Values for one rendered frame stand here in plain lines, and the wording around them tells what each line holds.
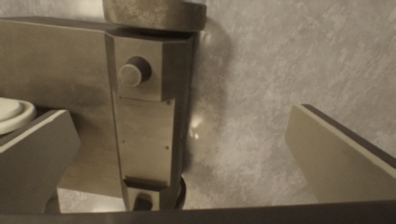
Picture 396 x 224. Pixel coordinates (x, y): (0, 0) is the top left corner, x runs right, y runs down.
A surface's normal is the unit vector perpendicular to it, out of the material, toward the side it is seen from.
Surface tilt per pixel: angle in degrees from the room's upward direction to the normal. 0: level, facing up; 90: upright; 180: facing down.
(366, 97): 0
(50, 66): 0
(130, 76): 0
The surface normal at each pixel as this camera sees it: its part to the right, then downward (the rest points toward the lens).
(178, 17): 0.52, 0.48
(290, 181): -0.09, 0.46
